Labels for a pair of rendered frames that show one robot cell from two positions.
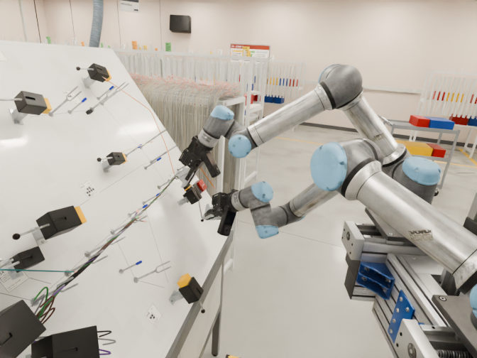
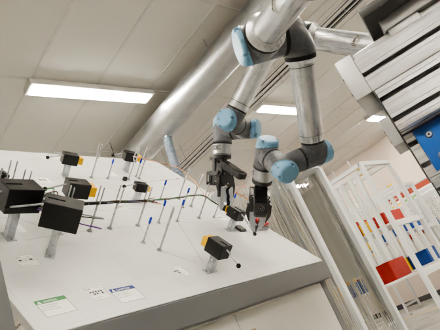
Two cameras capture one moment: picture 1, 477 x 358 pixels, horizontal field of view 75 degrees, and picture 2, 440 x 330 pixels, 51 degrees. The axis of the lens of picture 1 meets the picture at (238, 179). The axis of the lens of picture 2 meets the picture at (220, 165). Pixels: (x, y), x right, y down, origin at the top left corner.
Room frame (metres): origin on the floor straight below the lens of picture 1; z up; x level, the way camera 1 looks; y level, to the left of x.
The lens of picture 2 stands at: (-0.40, -0.44, 0.72)
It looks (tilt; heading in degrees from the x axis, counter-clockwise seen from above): 20 degrees up; 21
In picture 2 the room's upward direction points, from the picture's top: 24 degrees counter-clockwise
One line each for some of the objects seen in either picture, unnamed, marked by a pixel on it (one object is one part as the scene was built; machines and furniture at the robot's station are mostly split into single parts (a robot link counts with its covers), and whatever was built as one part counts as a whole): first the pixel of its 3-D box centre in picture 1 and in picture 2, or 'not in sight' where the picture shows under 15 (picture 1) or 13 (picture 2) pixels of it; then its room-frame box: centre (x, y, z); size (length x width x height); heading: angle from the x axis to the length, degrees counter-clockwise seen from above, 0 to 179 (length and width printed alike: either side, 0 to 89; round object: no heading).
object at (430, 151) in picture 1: (407, 153); not in sight; (4.47, -2.46, 0.54); 0.99 x 0.50 x 1.08; 80
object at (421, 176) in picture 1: (417, 179); not in sight; (1.02, -0.62, 1.33); 0.13 x 0.12 x 0.14; 179
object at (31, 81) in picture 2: not in sight; (94, 92); (2.73, 1.62, 3.26); 1.27 x 0.17 x 0.07; 159
